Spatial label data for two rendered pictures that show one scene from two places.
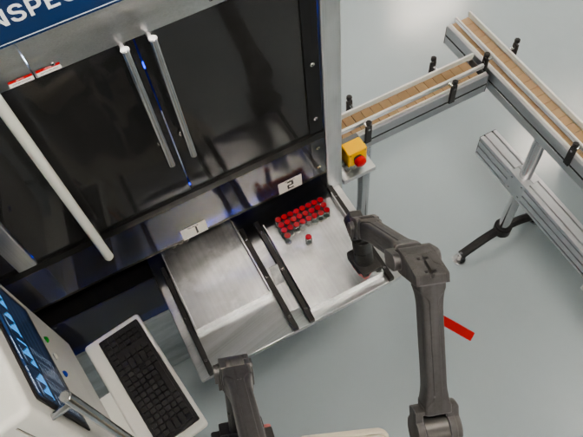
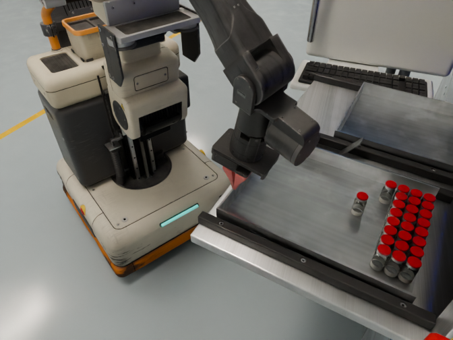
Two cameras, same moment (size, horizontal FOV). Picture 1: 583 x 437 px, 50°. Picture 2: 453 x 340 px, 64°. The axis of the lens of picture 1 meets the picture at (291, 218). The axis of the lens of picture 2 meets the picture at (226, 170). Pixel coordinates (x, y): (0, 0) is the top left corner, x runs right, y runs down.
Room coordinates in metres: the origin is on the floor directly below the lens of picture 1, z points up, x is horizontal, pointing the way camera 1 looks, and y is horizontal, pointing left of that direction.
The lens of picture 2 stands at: (1.17, -0.53, 1.40)
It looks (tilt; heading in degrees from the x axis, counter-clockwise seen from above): 42 degrees down; 140
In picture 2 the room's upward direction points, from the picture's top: straight up
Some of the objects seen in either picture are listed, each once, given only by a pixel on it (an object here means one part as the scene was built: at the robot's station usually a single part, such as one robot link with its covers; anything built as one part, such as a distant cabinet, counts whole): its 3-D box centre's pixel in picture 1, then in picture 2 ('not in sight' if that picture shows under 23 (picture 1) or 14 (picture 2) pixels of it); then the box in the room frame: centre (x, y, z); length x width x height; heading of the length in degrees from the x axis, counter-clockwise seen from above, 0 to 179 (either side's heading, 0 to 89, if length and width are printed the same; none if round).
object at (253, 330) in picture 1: (270, 266); (369, 169); (0.92, 0.09, 0.87); 0.70 x 0.48 x 0.02; 110
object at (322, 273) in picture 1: (321, 250); (329, 204); (0.94, -0.08, 0.90); 0.34 x 0.26 x 0.04; 20
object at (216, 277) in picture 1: (212, 270); (420, 129); (0.93, 0.28, 0.90); 0.34 x 0.26 x 0.04; 20
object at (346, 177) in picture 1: (350, 161); not in sight; (1.29, -0.24, 0.87); 0.14 x 0.13 x 0.02; 20
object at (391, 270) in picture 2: (303, 218); (404, 229); (1.07, -0.04, 0.90); 0.18 x 0.02 x 0.05; 110
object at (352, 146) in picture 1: (352, 150); not in sight; (1.24, -0.24, 0.99); 0.08 x 0.07 x 0.07; 20
